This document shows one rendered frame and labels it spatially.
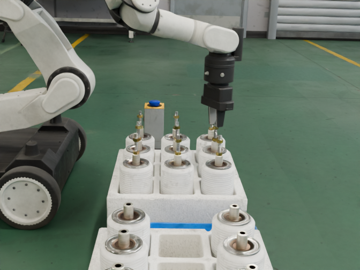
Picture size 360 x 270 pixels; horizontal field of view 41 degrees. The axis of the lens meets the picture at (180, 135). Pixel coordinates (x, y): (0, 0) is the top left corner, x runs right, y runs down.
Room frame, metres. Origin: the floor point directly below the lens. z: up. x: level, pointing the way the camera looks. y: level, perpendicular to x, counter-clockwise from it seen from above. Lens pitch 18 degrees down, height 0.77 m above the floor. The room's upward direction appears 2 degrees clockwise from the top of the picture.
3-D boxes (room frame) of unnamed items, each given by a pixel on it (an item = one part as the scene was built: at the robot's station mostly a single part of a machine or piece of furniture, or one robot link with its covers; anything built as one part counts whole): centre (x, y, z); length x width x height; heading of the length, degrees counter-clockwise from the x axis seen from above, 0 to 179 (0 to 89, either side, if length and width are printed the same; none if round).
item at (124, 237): (0.84, 0.11, 0.26); 0.02 x 0.02 x 0.03
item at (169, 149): (1.40, 0.01, 0.25); 0.08 x 0.08 x 0.01
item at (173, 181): (1.28, 0.00, 0.16); 0.10 x 0.10 x 0.18
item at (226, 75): (1.40, -0.11, 0.45); 0.13 x 0.10 x 0.12; 35
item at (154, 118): (1.68, 0.10, 0.16); 0.07 x 0.07 x 0.31; 2
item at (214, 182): (1.28, -0.11, 0.16); 0.10 x 0.10 x 0.18
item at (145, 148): (1.39, 0.13, 0.25); 0.08 x 0.08 x 0.01
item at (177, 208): (1.40, 0.01, 0.09); 0.39 x 0.39 x 0.18; 2
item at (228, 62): (1.41, -0.12, 0.57); 0.11 x 0.11 x 0.11; 20
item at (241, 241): (0.85, -0.13, 0.26); 0.02 x 0.02 x 0.03
